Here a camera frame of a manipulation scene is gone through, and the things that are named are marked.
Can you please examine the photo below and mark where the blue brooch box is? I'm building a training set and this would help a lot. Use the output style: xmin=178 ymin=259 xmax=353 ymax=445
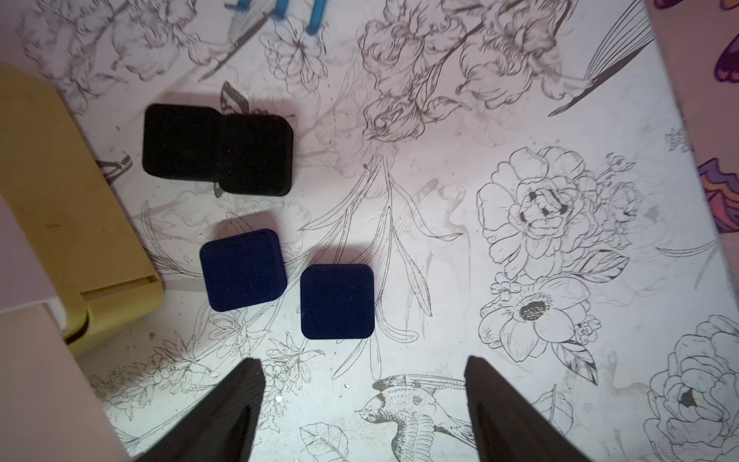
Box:
xmin=300 ymin=264 xmax=375 ymax=340
xmin=199 ymin=229 xmax=288 ymax=313

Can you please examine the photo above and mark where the blue yellow garden fork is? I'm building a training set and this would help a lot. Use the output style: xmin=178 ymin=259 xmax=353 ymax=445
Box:
xmin=224 ymin=0 xmax=328 ymax=37

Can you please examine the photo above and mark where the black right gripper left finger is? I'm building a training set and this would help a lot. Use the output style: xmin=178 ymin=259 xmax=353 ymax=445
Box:
xmin=138 ymin=358 xmax=266 ymax=462

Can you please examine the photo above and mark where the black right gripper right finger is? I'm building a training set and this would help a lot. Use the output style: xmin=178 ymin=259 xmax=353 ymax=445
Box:
xmin=465 ymin=356 xmax=588 ymax=462

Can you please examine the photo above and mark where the black brooch box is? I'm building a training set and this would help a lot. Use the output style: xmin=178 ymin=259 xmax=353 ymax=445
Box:
xmin=142 ymin=103 xmax=221 ymax=181
xmin=217 ymin=114 xmax=294 ymax=196

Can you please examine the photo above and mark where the black brooch box far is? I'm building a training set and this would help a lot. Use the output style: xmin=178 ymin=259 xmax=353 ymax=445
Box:
xmin=142 ymin=103 xmax=221 ymax=181

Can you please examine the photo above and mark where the green drawer cabinet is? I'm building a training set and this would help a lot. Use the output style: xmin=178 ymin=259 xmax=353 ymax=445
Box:
xmin=1 ymin=65 xmax=164 ymax=461

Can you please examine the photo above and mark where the black brooch box near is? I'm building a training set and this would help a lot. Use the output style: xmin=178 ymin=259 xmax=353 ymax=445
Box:
xmin=217 ymin=114 xmax=294 ymax=196

